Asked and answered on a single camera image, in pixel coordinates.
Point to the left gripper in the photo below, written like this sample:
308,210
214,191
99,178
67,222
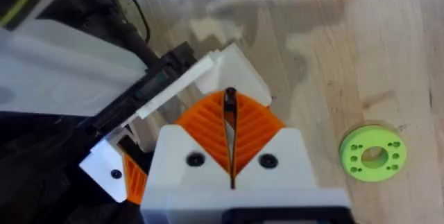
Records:
62,71

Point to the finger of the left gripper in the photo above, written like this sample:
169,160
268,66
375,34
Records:
102,168
239,71

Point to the green disc with holes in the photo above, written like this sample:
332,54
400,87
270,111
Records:
354,139

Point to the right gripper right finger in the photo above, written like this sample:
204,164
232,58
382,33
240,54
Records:
288,161

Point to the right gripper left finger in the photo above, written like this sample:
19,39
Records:
173,161

